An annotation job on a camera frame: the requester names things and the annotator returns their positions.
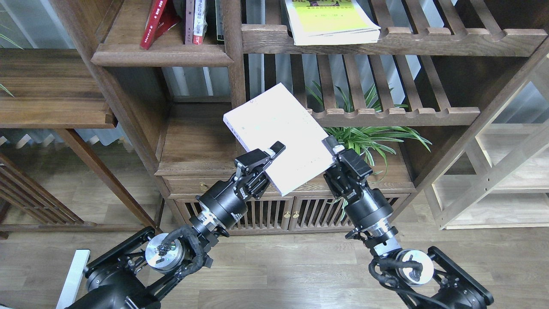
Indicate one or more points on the dark upright book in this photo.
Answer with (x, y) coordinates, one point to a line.
(220, 35)

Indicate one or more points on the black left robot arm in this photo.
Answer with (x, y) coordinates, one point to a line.
(142, 270)

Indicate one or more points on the dark wooden side table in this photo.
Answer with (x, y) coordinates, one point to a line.
(53, 89)

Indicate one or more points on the green spider plant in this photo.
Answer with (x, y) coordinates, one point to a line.
(365, 140)

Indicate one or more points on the yellow green book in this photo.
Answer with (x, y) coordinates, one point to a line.
(330, 22)

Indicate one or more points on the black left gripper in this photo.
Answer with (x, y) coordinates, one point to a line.
(224, 203)

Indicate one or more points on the white bar on floor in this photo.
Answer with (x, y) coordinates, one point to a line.
(73, 280)

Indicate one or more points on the dark wooden bookshelf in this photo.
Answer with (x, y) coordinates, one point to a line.
(441, 67)

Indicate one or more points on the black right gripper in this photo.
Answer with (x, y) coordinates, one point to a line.
(367, 208)

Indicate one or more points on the red white upright book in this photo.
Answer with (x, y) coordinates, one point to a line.
(199, 21)

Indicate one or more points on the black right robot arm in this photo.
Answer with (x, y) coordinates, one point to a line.
(423, 280)

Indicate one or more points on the light wooden shelf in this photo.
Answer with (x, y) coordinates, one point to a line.
(509, 185)

